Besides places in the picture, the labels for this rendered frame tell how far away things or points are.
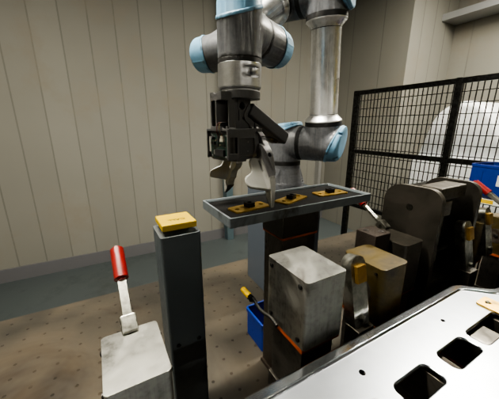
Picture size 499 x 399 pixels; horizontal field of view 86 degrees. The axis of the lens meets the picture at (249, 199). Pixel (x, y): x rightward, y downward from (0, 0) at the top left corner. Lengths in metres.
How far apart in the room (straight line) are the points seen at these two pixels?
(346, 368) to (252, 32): 0.51
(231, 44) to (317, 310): 0.43
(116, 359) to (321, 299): 0.27
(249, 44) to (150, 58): 2.49
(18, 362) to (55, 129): 2.11
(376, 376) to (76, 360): 0.77
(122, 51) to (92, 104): 0.54
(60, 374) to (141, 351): 0.59
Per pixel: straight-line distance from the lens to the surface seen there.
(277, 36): 0.57
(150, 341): 0.40
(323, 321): 0.46
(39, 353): 1.06
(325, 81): 0.89
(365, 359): 0.47
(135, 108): 2.87
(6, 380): 1.02
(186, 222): 0.48
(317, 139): 0.89
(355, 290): 0.51
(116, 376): 0.38
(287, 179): 0.95
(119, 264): 0.46
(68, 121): 2.85
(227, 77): 0.48
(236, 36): 0.49
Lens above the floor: 1.32
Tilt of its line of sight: 15 degrees down
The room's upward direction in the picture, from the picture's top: straight up
